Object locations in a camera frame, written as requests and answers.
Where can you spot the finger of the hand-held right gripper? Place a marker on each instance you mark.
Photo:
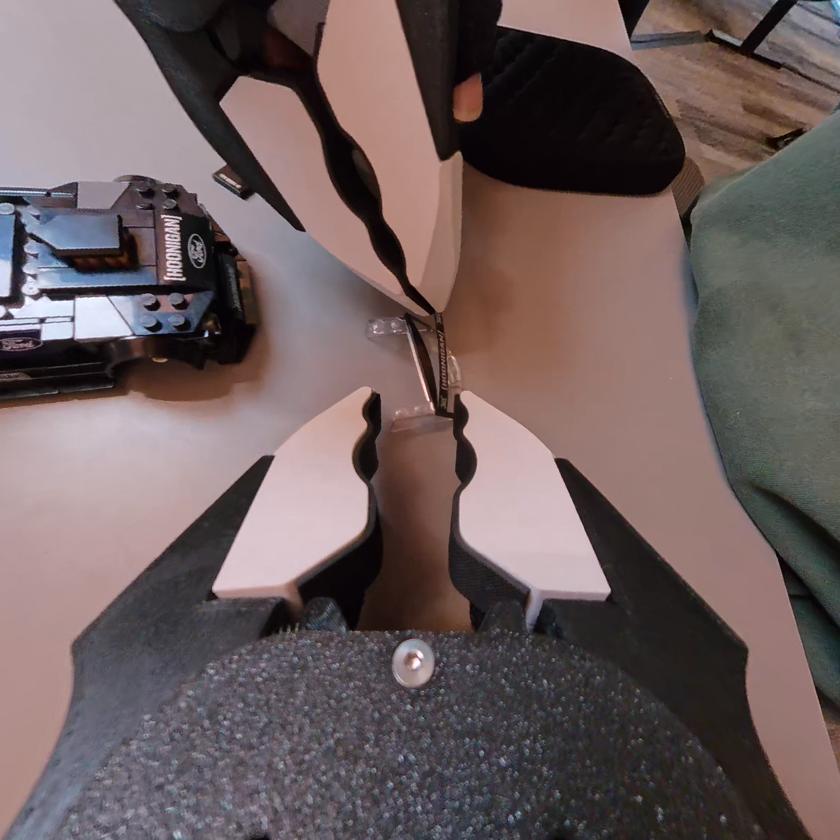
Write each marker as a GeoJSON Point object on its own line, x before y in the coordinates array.
{"type": "Point", "coordinates": [275, 151]}
{"type": "Point", "coordinates": [407, 197]}

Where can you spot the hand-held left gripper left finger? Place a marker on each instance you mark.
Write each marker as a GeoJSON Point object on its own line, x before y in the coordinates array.
{"type": "Point", "coordinates": [305, 505]}

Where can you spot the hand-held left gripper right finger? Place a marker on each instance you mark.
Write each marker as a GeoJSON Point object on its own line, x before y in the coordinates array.
{"type": "Point", "coordinates": [525, 512]}

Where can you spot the transparent lego windshield piece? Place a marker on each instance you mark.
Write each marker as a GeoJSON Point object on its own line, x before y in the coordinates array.
{"type": "Point", "coordinates": [438, 354]}

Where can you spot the black printed lego tile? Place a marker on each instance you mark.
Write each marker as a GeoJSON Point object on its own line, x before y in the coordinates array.
{"type": "Point", "coordinates": [231, 180]}

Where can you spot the black lego car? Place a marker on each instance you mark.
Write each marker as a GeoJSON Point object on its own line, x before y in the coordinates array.
{"type": "Point", "coordinates": [131, 282]}

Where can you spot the person's right hand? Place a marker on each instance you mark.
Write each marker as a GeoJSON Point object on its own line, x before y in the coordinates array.
{"type": "Point", "coordinates": [468, 98]}

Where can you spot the person's green sweater torso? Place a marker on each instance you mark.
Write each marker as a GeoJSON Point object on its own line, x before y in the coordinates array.
{"type": "Point", "coordinates": [768, 328]}

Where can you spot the black furniture foot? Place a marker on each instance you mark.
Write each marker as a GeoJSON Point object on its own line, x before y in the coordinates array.
{"type": "Point", "coordinates": [787, 138]}

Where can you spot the black metal furniture frame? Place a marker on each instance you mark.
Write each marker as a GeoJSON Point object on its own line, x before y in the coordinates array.
{"type": "Point", "coordinates": [758, 33]}

